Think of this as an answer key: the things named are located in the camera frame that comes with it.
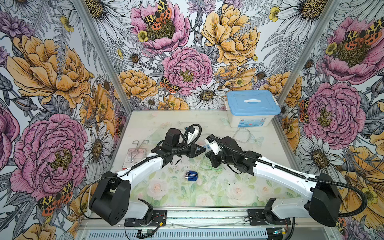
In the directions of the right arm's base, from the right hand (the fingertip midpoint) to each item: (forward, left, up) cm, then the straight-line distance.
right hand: (208, 158), depth 79 cm
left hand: (+2, +3, +2) cm, 4 cm away
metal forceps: (+11, +43, -9) cm, 46 cm away
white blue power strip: (-1, +1, +12) cm, 12 cm away
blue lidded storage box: (+34, -32, +2) cm, 46 cm away
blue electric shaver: (-4, +9, -12) cm, 16 cm away
